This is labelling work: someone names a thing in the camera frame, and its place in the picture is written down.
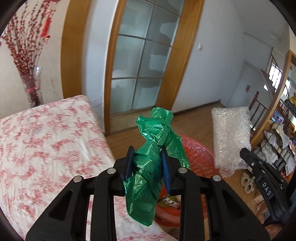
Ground green plastic bag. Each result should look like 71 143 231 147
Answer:
124 107 190 226

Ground bubble wrap sheet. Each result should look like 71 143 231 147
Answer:
211 106 251 178

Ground red plastic trash basket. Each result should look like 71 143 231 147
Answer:
154 137 221 235

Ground white slippers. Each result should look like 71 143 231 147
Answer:
240 173 255 194

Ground wooden display shelf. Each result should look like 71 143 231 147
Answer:
251 51 295 178

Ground floral pink tablecloth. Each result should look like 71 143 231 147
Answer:
0 94 176 241

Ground red wooden stair railing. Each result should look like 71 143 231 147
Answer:
249 91 267 135

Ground glass vase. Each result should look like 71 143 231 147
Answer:
21 66 44 108

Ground red berry branches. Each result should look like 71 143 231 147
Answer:
1 1 59 76

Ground frosted glass sliding door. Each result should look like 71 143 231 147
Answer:
110 1 184 114

